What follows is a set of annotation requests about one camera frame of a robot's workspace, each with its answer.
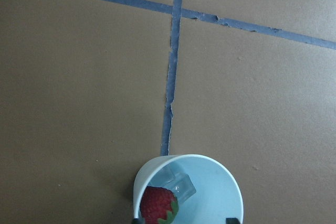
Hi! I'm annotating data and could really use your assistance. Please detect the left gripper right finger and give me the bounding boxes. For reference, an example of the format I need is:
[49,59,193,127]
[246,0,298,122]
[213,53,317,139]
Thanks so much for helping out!
[226,217,239,224]

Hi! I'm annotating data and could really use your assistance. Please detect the clear ice cube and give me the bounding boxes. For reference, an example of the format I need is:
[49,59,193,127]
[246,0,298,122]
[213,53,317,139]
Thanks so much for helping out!
[166,173,196,204]
[149,165,175,187]

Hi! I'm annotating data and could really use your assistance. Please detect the light blue cup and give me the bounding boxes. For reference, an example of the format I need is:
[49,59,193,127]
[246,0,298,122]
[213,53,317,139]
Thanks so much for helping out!
[133,154,244,223]

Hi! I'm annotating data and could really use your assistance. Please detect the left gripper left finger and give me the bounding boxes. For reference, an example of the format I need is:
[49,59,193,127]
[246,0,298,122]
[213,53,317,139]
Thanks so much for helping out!
[131,218,145,224]

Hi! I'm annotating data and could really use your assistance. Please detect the red strawberry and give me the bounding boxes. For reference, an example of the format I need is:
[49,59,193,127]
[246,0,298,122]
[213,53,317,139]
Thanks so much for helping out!
[140,186,179,224]

